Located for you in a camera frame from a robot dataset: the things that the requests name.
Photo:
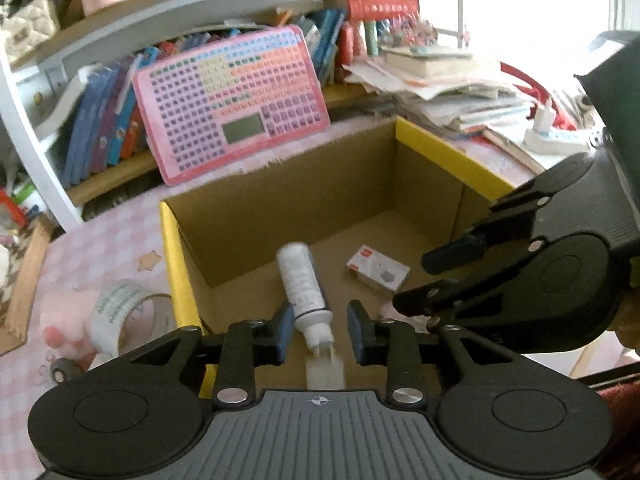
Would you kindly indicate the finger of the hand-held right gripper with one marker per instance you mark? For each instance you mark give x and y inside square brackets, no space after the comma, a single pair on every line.
[452,255]
[450,295]

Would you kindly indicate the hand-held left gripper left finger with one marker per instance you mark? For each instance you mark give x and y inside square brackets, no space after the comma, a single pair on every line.
[285,332]

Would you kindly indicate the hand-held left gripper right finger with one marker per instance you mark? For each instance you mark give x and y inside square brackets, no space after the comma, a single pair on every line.
[357,332]

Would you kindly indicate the clear spray bottle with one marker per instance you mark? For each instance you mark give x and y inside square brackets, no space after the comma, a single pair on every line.
[302,285]

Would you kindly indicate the small white box red label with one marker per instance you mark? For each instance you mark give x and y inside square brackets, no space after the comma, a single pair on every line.
[377,269]

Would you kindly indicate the yellow cardboard box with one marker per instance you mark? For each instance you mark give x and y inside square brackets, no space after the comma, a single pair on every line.
[310,195]

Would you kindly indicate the clear tape roll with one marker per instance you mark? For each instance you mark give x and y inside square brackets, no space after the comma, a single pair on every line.
[115,310]

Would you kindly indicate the pink plush toy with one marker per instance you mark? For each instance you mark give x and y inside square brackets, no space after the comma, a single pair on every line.
[62,325]

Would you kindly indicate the grey toy car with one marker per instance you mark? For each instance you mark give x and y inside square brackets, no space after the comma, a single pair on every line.
[65,372]

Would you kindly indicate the white papers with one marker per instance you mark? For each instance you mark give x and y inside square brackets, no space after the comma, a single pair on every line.
[515,155]

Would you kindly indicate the white power strip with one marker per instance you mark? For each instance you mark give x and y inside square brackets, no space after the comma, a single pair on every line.
[560,142]

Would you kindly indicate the stack of papers and books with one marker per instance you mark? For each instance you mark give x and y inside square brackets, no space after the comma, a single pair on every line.
[450,95]

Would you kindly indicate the red fleece clothing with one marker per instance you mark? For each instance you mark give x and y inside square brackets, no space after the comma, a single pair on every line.
[622,435]

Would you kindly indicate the white charger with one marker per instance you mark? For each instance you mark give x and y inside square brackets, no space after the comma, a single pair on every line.
[543,117]

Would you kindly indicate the colourful figurine display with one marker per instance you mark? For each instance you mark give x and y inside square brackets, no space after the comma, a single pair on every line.
[410,35]

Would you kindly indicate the pink keyboard learning toy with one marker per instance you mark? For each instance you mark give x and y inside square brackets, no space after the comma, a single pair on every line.
[230,100]

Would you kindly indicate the row of slim books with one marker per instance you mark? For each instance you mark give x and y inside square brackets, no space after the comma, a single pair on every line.
[325,40]

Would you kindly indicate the red book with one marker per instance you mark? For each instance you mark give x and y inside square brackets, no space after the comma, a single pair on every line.
[382,9]

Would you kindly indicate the wooden chess box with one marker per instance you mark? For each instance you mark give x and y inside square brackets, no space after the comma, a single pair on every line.
[27,285]

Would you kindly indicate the white pen holder green label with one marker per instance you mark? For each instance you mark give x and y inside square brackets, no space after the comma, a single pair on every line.
[27,200]

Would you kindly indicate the white shelf unit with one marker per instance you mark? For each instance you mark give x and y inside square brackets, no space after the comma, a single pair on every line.
[30,125]

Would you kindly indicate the white quilted bag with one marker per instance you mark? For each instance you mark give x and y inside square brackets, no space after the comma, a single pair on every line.
[25,20]

